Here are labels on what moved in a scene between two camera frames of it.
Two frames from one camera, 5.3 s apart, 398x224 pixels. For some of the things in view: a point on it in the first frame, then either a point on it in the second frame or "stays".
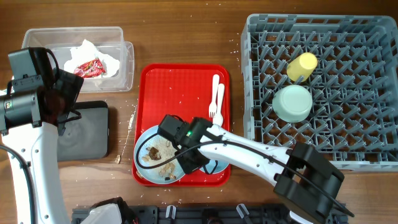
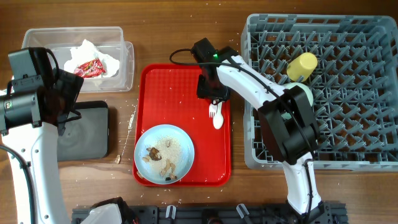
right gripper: x=188 y=166 -> x=202 y=92
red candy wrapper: x=92 y=68 stays
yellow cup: x=303 y=65 stays
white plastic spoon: x=218 y=117 stays
